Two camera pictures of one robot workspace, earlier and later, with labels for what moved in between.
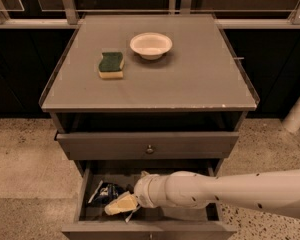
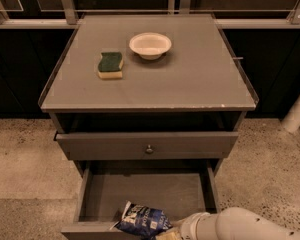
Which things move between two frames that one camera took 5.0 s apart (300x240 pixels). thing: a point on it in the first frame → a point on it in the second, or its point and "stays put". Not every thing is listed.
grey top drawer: (147, 145) stays put
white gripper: (142, 191) → (191, 224)
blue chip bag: (106, 193) → (142, 221)
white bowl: (151, 45) stays put
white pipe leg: (299, 113) stays put
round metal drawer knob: (149, 150) stays put
